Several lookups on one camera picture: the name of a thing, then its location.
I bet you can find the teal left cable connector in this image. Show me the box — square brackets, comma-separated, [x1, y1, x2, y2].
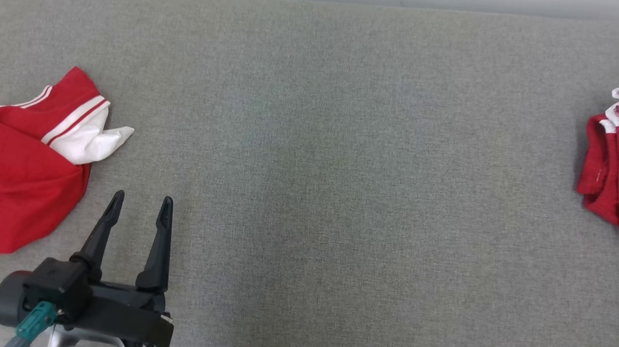
[15, 299, 59, 344]

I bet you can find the red jersey with white sleeves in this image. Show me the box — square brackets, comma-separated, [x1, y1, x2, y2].
[0, 61, 139, 266]

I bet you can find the grey fabric sofa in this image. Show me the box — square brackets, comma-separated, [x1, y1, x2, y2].
[0, 0, 619, 347]

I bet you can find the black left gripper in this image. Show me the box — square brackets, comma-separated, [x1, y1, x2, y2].
[64, 187, 184, 347]

